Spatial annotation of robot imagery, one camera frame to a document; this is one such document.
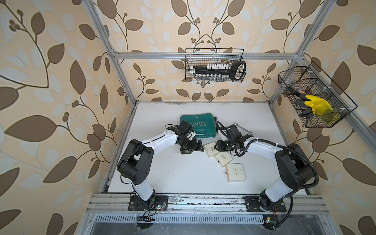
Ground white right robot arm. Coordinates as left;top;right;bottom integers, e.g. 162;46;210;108
215;121;319;208

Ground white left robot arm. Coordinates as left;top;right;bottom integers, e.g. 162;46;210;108
116;120;204;202

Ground large cream jewelry box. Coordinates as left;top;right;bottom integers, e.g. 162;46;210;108
226;163;246;182

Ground silver open-end wrench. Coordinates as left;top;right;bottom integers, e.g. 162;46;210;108
234;123;254;136

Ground green plastic tool case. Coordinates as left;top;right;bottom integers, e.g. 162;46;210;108
180;113;217;139

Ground black pliers in basket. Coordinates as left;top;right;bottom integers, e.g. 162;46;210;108
287;86;314;118

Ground yellow rubber glove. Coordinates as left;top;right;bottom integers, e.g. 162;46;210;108
304;95;333;116

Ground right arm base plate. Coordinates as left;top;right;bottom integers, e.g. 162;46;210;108
244;196;287;212

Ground socket set rail black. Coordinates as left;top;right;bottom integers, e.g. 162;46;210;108
188;61;246;82

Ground black wire basket back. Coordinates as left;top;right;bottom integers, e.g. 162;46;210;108
184;48;246;83

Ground black wire basket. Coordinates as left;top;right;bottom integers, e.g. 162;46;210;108
278;61;358;128
184;48;246;83

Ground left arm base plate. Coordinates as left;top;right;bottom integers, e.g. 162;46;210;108
128;193;168;212

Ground black wire basket right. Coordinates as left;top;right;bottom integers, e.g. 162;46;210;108
278;61;358;128

